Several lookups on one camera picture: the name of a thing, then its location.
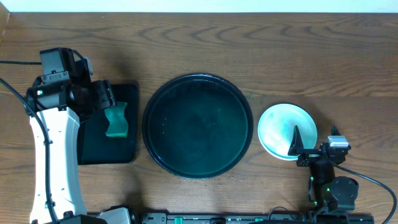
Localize green scouring sponge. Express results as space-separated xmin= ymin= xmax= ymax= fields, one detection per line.
xmin=104 ymin=102 xmax=129 ymax=138

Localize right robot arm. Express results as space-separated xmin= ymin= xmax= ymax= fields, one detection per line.
xmin=288 ymin=126 xmax=359 ymax=222

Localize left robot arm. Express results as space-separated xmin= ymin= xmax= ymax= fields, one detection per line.
xmin=24 ymin=47 xmax=132 ymax=223

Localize mint green plate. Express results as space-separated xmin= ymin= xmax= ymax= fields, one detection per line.
xmin=257 ymin=103 xmax=318 ymax=161

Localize rectangular black tray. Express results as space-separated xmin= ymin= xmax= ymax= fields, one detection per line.
xmin=77 ymin=84 xmax=139 ymax=165

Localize round black tray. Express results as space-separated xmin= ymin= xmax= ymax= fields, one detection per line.
xmin=142 ymin=73 xmax=254 ymax=179

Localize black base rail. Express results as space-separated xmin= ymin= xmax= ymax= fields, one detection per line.
xmin=86 ymin=212 xmax=376 ymax=224

